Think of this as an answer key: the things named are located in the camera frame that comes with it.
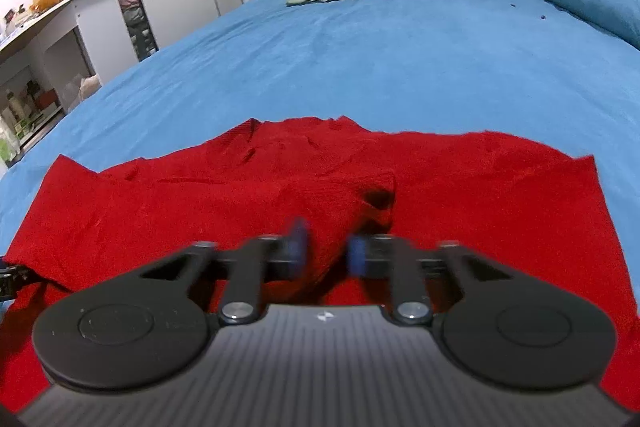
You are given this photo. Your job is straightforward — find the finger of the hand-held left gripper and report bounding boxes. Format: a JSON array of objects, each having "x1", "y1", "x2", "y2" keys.
[{"x1": 0, "y1": 257, "x2": 42, "y2": 303}]

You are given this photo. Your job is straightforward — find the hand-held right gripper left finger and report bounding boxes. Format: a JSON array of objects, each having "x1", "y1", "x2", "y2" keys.
[{"x1": 141, "y1": 217, "x2": 310, "y2": 326}]

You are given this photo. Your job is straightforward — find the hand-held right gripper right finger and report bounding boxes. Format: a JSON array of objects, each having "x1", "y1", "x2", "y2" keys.
[{"x1": 348, "y1": 234, "x2": 512, "y2": 327}]

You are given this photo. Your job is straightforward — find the red knit garment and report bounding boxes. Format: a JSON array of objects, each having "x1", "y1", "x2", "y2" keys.
[{"x1": 0, "y1": 117, "x2": 637, "y2": 413}]

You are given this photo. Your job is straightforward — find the blue bed sheet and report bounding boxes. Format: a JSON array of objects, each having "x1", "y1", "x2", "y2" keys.
[{"x1": 0, "y1": 0, "x2": 640, "y2": 308}]

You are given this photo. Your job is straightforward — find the grey desk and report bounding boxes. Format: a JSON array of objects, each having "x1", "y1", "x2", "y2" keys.
[{"x1": 0, "y1": 0, "x2": 138, "y2": 168}]

